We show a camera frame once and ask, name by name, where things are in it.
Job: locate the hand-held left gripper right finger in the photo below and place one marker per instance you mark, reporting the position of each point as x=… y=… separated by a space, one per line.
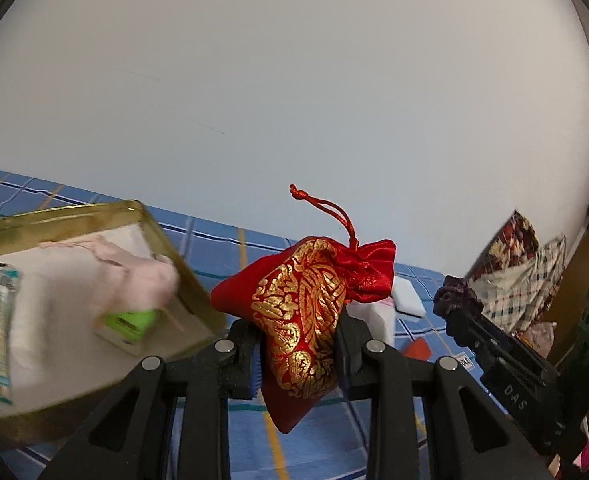
x=347 y=360

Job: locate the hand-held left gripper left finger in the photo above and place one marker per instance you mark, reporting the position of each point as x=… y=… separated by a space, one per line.
x=244 y=365

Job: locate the dark purple scrunchie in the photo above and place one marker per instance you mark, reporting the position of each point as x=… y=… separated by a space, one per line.
x=454 y=297

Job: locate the white paper liner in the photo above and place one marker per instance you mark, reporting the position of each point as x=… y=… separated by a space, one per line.
x=64 y=360

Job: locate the white cloth with pink trim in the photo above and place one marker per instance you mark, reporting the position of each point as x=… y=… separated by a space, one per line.
x=374 y=320

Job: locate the white sponge block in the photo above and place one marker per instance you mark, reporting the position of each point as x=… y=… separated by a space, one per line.
x=407 y=297

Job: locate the blue plaid bed sheet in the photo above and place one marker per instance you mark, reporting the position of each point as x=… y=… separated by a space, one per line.
x=214 y=245

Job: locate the plaid cloth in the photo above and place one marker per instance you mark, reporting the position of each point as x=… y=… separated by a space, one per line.
x=529 y=285

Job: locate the pale pink cloth bag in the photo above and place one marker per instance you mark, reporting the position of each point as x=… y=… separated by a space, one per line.
x=139 y=275

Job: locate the white printed label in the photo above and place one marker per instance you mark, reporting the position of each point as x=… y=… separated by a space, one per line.
x=464 y=360

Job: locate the red envelope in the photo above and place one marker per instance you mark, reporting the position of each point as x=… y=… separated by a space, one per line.
x=418 y=349

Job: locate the crumpled plastic bag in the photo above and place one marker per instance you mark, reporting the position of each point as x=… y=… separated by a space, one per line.
x=539 y=335

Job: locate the gold metal tin box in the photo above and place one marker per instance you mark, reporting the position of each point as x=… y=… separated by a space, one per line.
x=4 y=230

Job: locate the green tissue pack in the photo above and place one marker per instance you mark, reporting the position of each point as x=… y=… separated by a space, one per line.
x=129 y=322

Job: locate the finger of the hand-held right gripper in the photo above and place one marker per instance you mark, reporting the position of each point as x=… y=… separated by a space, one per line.
x=489 y=337

